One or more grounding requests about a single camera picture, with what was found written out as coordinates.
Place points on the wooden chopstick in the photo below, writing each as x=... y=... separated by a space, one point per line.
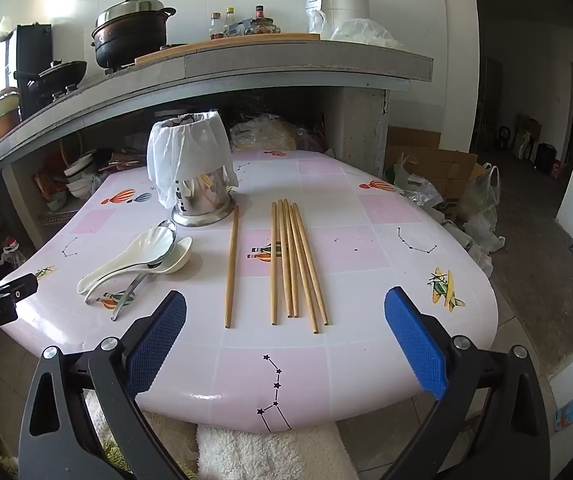
x=231 y=270
x=303 y=270
x=291 y=260
x=285 y=260
x=311 y=265
x=273 y=260

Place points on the clear crumpled shopping bag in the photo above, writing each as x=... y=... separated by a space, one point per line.
x=419 y=187

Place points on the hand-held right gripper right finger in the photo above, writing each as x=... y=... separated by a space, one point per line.
x=416 y=340

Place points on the red cap dark bottle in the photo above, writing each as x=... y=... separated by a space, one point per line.
x=260 y=12

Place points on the white fluffy towel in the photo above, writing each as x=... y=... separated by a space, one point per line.
x=266 y=455

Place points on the crumpled white plastic bag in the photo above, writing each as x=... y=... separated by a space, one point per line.
x=361 y=32

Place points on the brown clay pot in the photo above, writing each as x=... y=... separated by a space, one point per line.
x=1 y=120

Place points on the scalloped white ceramic spoon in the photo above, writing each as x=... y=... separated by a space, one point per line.
x=146 y=247

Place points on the white shopping bag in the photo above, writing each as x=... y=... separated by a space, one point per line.
x=486 y=232
x=481 y=262
x=483 y=192

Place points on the black box appliance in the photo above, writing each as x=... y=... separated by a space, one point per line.
x=34 y=50

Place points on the small steel spoon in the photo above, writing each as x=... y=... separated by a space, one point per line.
x=161 y=259

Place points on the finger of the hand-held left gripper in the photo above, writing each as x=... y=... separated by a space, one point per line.
x=19 y=287

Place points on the glass pickle jar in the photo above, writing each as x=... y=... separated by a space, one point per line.
x=262 y=26

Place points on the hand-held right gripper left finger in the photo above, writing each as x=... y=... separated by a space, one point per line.
x=159 y=340

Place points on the yellow cap bottle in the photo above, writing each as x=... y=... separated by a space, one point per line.
x=230 y=22

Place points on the black gas stove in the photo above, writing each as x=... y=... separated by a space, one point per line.
x=61 y=95

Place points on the black pot with steel lid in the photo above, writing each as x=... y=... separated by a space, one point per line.
x=131 y=40

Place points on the cardboard box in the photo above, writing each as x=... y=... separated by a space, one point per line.
x=431 y=160

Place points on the black bag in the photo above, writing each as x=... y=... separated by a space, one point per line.
x=546 y=159

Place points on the plain white ceramic spoon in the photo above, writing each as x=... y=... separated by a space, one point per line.
x=179 y=255

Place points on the steel utensil holder with bag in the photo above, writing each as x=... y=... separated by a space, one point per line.
x=186 y=145

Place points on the black pan with lid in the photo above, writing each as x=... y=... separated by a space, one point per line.
x=64 y=71

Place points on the green fluffy rug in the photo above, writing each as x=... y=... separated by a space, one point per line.
x=4 y=447

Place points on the stacked white bowls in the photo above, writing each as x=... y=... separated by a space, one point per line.
x=79 y=180

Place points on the blue white packet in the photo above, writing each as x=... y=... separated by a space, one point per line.
x=239 y=28

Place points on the yellow plastic bag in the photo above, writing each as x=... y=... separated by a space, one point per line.
x=266 y=132

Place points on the red cap oil bottle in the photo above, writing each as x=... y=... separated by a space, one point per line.
x=14 y=257

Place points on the clear plastic bag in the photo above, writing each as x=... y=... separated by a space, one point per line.
x=319 y=22

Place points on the large steel spoon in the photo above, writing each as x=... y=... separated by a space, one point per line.
x=168 y=224

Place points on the wooden cutting board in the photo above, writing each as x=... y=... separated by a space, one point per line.
x=191 y=46

